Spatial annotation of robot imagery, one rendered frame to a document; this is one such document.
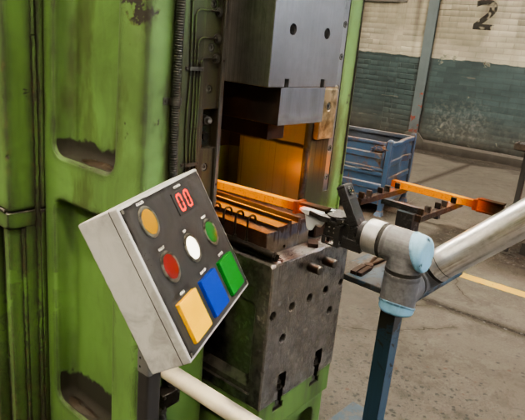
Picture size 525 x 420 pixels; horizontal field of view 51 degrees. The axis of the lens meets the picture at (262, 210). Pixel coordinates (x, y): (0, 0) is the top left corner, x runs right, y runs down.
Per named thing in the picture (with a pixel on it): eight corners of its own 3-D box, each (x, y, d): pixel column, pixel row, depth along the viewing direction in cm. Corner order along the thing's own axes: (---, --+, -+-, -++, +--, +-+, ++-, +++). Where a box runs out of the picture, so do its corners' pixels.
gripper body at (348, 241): (317, 242, 149) (356, 256, 142) (322, 211, 147) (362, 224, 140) (333, 236, 155) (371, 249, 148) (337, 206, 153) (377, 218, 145)
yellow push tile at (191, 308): (213, 323, 101) (196, 286, 99) (197, 343, 93) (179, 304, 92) (204, 326, 101) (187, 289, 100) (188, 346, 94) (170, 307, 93)
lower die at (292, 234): (307, 241, 166) (310, 213, 163) (264, 256, 151) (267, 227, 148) (207, 206, 191) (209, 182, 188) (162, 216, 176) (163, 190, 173)
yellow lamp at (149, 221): (165, 233, 95) (166, 209, 94) (143, 239, 92) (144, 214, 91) (153, 228, 97) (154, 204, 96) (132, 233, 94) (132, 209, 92)
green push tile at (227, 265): (244, 281, 119) (230, 249, 118) (234, 295, 112) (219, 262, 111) (237, 283, 120) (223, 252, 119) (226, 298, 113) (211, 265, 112)
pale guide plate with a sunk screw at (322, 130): (332, 137, 185) (339, 86, 180) (317, 140, 178) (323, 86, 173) (327, 137, 186) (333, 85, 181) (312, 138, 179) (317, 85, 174)
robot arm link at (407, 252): (416, 281, 131) (424, 241, 128) (370, 263, 139) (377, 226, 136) (432, 271, 138) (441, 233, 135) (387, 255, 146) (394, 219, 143)
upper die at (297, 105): (322, 122, 156) (326, 87, 153) (277, 126, 141) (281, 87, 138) (214, 102, 181) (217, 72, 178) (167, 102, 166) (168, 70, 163)
